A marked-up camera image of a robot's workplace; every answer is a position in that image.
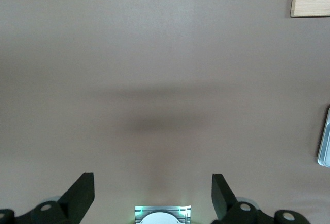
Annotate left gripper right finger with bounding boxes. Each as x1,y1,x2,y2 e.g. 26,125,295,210
211,174,308,224

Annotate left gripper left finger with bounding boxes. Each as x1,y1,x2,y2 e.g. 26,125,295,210
0,171,95,224

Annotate silver kitchen scale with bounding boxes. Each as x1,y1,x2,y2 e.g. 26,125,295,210
316,104,330,168

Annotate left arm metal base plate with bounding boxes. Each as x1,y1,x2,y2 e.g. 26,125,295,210
134,204,193,224

